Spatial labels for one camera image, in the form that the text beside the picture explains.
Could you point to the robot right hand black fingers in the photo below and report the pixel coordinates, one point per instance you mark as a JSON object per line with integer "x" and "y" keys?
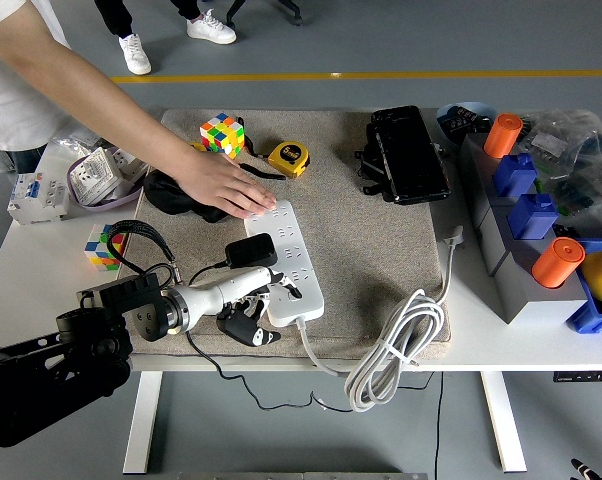
{"x": 584, "y": 471}

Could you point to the person's right hand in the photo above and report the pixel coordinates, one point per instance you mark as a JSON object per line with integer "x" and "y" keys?
{"x": 216, "y": 182}

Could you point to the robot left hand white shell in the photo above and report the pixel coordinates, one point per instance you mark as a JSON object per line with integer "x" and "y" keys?
{"x": 221, "y": 295}

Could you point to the black power adapter plug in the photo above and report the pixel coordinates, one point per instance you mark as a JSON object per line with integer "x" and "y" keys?
{"x": 251, "y": 250}

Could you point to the white power strip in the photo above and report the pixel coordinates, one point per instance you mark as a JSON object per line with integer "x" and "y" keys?
{"x": 281, "y": 225}

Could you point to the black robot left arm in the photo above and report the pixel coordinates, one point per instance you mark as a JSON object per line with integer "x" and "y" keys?
{"x": 56, "y": 365}

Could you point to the yellow tape measure black face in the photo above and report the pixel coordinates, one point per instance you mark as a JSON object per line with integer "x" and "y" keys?
{"x": 198, "y": 146}

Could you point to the black cloth pouch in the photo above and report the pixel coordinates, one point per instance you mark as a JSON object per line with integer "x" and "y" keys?
{"x": 171, "y": 197}

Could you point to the colourful puzzle cube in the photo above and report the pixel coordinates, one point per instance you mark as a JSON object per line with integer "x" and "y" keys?
{"x": 98, "y": 250}
{"x": 221, "y": 135}

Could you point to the yellow tape measure 5m label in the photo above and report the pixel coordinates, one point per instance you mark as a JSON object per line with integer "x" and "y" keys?
{"x": 288, "y": 157}

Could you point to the white table leg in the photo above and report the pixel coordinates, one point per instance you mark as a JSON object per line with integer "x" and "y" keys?
{"x": 506, "y": 425}
{"x": 141, "y": 425}

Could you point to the black desk control panel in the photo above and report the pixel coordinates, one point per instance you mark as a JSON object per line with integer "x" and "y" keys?
{"x": 581, "y": 376}

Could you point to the lavender tray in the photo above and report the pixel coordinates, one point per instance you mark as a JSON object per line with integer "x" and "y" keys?
{"x": 116, "y": 202}

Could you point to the grey-brown mat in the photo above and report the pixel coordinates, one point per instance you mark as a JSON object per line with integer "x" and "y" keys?
{"x": 361, "y": 240}

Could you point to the person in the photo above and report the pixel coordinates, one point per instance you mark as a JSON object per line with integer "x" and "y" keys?
{"x": 133, "y": 55}

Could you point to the clear plastic parts bag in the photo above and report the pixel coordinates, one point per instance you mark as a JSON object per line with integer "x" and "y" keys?
{"x": 66, "y": 145}
{"x": 598, "y": 185}
{"x": 561, "y": 135}

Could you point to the blue plastic bin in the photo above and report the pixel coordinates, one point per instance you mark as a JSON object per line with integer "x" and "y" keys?
{"x": 588, "y": 315}

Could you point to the white circuit breaker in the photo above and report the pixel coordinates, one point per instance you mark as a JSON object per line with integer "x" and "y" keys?
{"x": 36, "y": 200}

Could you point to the black office chair base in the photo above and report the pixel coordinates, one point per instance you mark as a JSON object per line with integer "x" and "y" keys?
{"x": 297, "y": 19}

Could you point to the grey block holder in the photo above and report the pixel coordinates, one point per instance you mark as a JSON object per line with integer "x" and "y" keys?
{"x": 521, "y": 295}

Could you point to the black rectangular device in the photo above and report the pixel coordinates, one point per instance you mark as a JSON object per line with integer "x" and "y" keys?
{"x": 411, "y": 155}

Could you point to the orange cylinder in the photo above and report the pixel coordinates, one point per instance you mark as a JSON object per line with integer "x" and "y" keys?
{"x": 501, "y": 137}
{"x": 556, "y": 265}

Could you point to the person's torso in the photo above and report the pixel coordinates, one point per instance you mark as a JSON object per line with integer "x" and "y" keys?
{"x": 6, "y": 115}

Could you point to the light blue bowl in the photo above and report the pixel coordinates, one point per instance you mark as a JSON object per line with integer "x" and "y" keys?
{"x": 448, "y": 137}

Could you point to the blue plastic block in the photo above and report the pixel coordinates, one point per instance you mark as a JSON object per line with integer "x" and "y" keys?
{"x": 513, "y": 176}
{"x": 531, "y": 220}

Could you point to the black metal bracket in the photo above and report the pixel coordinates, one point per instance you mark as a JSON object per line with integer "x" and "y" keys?
{"x": 371, "y": 172}

